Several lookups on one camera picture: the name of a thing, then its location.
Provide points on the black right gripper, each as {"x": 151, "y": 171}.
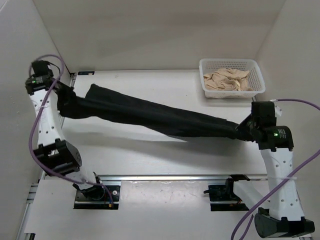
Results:
{"x": 243, "y": 124}

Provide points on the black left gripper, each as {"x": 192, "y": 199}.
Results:
{"x": 68, "y": 92}

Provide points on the black trousers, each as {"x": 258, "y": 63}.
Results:
{"x": 116, "y": 107}

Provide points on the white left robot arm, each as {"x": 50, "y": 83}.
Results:
{"x": 55, "y": 155}

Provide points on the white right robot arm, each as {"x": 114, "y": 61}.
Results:
{"x": 278, "y": 214}

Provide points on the beige trousers in basket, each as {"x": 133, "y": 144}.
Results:
{"x": 227, "y": 79}

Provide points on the white plastic basket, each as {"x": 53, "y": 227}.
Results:
{"x": 255, "y": 78}

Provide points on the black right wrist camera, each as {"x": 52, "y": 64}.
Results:
{"x": 263, "y": 113}

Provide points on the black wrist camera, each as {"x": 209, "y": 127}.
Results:
{"x": 41, "y": 68}
{"x": 263, "y": 113}

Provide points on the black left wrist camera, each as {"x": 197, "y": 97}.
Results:
{"x": 41, "y": 68}

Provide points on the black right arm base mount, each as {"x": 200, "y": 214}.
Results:
{"x": 222, "y": 197}

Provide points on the aluminium front frame rail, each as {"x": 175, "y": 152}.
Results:
{"x": 164, "y": 177}

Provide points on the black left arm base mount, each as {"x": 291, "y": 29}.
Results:
{"x": 97, "y": 198}

